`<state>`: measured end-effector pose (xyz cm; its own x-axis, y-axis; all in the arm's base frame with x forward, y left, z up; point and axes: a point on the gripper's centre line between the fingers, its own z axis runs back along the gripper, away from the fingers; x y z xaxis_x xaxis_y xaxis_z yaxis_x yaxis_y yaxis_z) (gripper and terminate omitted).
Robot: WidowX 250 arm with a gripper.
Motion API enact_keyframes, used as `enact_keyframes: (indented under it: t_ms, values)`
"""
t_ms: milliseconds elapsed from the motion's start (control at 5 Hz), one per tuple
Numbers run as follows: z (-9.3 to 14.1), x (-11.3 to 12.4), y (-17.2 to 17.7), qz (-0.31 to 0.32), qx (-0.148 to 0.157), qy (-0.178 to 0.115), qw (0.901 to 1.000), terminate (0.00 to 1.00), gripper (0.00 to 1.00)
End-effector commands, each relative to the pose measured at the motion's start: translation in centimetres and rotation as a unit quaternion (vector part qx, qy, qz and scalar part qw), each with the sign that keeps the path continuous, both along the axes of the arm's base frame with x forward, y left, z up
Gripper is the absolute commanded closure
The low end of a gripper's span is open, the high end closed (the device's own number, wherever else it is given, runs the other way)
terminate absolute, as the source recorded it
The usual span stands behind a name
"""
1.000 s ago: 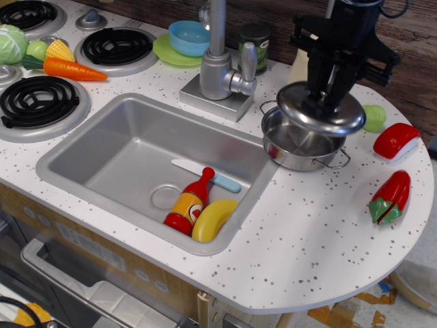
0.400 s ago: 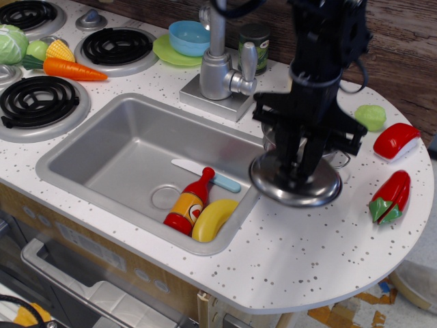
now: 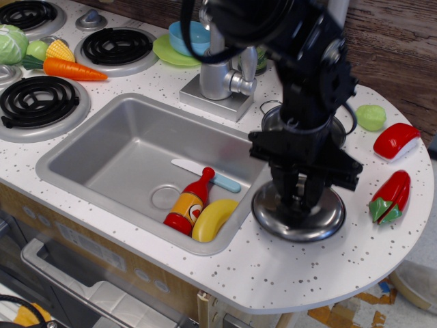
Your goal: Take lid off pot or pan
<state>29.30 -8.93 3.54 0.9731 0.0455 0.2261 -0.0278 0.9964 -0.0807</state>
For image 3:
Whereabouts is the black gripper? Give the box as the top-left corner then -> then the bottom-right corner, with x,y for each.
249,119 -> 363,208

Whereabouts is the steel pot lid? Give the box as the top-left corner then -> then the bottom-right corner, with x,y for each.
251,174 -> 346,243

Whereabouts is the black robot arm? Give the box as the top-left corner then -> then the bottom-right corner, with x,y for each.
200,1 -> 362,209

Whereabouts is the small steel pot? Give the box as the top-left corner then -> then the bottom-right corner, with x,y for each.
259,100 -> 346,147

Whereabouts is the red pepper toy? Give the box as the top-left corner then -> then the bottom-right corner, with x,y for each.
368,170 -> 411,225

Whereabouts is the light green lettuce toy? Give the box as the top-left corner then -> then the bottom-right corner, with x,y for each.
355,105 -> 386,131

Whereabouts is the red white sushi toy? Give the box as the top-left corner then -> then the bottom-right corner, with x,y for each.
373,123 -> 421,163

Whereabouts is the yellow banana toy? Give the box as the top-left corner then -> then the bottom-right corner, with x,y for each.
191,199 -> 238,243

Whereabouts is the silver toy faucet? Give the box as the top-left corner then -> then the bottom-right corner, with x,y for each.
178,0 -> 258,123

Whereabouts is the red ketchup bottle toy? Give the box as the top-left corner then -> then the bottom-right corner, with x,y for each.
164,167 -> 215,235

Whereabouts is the blue plastic bowl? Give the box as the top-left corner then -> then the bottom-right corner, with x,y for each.
169,21 -> 210,56

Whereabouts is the white vertical pole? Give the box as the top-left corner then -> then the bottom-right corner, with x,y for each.
328,0 -> 350,27

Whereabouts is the silver sink basin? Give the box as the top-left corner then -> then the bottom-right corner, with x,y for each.
36,94 -> 270,256

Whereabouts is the green plastic plate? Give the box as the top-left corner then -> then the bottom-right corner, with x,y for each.
153,34 -> 201,67

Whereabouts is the back right black burner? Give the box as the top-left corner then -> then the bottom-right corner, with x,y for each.
81,28 -> 152,66

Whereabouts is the black burner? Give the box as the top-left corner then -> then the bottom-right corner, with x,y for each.
81,28 -> 152,66
1,77 -> 81,128
1,1 -> 58,31

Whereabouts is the silver stove knob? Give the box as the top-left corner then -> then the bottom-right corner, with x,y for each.
75,10 -> 108,31

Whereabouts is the orange carrot toy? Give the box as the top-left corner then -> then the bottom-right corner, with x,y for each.
22,55 -> 108,81

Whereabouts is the yellow corn toy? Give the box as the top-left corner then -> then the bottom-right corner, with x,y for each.
46,40 -> 76,62

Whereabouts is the front left black burner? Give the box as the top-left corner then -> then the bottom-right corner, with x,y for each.
1,77 -> 81,128

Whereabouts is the small green ball toy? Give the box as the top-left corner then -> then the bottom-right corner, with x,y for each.
26,40 -> 48,61

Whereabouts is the green cabbage toy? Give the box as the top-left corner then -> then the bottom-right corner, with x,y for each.
1,24 -> 29,65

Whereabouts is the back left black burner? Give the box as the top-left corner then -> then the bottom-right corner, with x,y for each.
1,1 -> 58,31

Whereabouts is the blue handled toy knife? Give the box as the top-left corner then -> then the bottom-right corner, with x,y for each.
171,159 -> 242,194

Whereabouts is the black cable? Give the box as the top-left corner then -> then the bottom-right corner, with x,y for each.
0,294 -> 55,328

